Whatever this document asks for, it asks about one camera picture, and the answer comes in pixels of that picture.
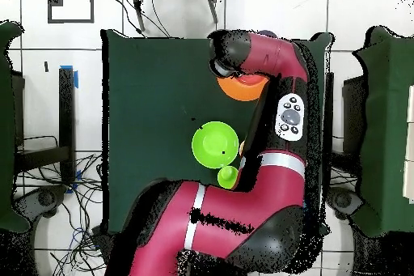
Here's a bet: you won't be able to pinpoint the black power box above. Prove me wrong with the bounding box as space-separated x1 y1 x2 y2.
91 225 114 257

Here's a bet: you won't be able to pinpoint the lime cup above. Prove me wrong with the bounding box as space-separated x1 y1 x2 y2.
217 165 241 189

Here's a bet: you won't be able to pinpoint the tangled floor cables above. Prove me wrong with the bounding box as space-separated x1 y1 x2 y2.
15 134 108 276

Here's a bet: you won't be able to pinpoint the dark green tablecloth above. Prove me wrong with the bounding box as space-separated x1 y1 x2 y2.
100 28 336 237

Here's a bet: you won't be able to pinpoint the green cloth covered table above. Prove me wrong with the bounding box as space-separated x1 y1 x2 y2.
350 25 414 238
0 20 31 234

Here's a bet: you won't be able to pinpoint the black stand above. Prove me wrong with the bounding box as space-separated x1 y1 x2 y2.
14 66 76 186

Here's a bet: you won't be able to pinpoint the green bowl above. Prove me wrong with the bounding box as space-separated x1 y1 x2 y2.
191 121 240 169

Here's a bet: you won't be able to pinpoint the large orange bowl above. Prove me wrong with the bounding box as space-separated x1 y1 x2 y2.
216 76 269 102

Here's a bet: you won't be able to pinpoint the white box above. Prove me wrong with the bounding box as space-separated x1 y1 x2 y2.
403 84 414 204

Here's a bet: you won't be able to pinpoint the black cable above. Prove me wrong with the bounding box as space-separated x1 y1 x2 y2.
109 0 172 39

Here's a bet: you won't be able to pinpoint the dark grey chair base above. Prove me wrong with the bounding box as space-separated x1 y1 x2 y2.
325 186 365 220
14 185 67 222

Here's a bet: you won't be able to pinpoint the black post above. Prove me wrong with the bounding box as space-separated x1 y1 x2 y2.
323 71 335 186

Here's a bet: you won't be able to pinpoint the blue tape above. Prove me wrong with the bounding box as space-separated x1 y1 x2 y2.
59 64 79 89

